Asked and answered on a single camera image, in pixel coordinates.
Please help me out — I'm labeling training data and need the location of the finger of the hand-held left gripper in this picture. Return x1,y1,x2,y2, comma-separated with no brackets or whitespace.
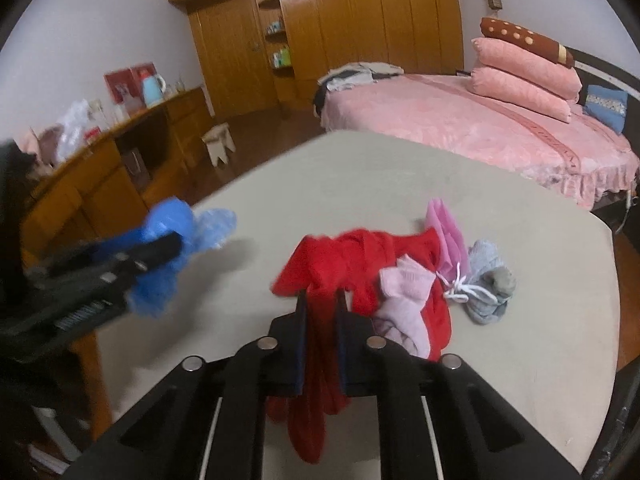
47,231,183,288

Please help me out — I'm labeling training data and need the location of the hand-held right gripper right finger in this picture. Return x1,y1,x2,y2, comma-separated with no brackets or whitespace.
334,292,583,480

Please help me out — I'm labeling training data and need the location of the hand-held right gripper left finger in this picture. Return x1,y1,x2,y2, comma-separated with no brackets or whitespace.
60,292,308,480

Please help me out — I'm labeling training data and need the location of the blue sock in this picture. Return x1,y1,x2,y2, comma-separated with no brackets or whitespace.
127,197,238,318

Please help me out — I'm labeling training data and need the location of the red cloth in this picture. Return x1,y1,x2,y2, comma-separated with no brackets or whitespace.
265,227,453,465

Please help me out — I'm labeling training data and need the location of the pink sock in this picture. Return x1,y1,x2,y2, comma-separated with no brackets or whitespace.
374,254,436,361

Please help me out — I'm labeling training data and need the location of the small wooden stool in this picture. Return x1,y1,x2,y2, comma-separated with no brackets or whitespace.
201,122,238,167

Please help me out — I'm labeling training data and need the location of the white plastic bag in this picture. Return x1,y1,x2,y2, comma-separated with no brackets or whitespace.
55,100,96,161

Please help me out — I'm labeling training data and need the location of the pink cloth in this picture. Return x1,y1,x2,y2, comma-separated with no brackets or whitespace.
15,127,63,166

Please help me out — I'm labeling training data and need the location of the grey sock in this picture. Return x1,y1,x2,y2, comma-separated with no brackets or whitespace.
465,239,518,326

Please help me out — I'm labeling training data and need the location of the light blue kettle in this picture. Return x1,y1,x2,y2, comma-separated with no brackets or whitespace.
140,71,167,108

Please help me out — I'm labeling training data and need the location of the red box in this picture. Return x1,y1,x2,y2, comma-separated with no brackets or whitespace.
104,62,158,111

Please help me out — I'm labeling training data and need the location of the pink bedspread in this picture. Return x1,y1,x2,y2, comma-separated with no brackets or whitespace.
320,72,640,211

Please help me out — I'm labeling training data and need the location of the pile of clothes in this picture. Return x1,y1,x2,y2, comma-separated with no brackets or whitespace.
312,61,406,118

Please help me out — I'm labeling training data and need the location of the wooden wardrobe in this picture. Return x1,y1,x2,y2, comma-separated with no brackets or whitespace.
164,0,466,118

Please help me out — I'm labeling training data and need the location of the pink folded quilt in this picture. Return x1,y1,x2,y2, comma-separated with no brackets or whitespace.
466,66,581,123
472,36,583,101

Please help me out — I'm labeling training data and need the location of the blue cushion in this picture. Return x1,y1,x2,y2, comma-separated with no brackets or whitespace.
582,84,630,135

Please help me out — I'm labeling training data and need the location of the brown dotted pillow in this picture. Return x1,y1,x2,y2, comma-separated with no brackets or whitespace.
480,16,576,67

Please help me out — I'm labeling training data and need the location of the dark wooden bed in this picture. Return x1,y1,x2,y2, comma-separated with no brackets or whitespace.
312,47,640,233

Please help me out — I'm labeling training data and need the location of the pink drawstring bag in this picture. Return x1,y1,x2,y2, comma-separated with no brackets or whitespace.
425,198,496,306

